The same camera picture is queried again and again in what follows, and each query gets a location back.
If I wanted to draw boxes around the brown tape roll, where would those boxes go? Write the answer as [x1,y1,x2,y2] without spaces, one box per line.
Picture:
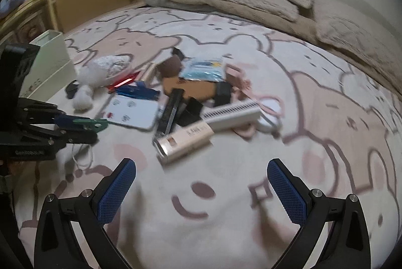
[156,56,183,78]

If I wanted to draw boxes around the beige fleece blanket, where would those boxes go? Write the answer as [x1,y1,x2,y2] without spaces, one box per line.
[144,0,399,94]

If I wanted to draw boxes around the black round tin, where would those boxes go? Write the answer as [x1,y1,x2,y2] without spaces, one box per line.
[65,79,80,98]

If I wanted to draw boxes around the cork board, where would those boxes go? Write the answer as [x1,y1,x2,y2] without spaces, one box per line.
[162,76,220,100]

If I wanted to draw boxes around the blue tube box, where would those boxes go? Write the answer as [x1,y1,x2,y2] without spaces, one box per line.
[118,82,159,100]

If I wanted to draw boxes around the pale blue mask packet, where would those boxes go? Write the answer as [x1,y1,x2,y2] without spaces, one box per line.
[179,56,227,82]

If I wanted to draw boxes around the pink white scissors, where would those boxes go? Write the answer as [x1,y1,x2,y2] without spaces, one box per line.
[232,95,285,139]

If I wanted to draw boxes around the white cardboard shoe box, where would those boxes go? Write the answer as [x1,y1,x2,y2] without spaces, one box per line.
[27,29,77,99]

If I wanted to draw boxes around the white rounded card case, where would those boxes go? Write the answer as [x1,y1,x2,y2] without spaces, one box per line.
[102,94,158,130]

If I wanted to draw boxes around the beige toothed harmonica box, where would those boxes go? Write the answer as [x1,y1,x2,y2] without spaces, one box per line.
[143,62,158,82]

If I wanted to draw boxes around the white cable loop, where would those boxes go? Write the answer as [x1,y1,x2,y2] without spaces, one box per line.
[61,143,95,172]

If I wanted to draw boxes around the black binder clip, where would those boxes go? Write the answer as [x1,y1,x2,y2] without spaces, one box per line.
[215,82,233,104]
[180,99,203,126]

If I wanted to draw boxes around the black slim bar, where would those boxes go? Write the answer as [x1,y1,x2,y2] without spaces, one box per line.
[156,89,183,139]

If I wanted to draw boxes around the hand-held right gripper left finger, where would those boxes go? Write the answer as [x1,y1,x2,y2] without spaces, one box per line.
[34,157,137,269]

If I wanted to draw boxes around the grey folded blanket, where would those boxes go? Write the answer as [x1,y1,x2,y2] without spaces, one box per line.
[144,0,176,9]

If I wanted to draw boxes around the green clip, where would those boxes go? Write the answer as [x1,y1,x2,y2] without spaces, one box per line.
[73,118,109,133]

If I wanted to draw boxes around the printed animal blanket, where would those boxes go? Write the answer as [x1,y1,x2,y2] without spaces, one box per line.
[14,7,396,269]

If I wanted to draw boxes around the beige slim box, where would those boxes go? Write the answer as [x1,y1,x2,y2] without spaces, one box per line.
[153,121,214,166]

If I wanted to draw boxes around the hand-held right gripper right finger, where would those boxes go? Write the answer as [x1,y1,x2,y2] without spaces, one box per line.
[267,158,369,269]

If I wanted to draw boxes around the white toothed comb box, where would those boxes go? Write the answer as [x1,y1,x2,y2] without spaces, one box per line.
[201,100,263,131]

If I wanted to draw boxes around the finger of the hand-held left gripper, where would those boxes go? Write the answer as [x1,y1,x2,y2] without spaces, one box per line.
[19,98,78,132]
[22,129,98,146]

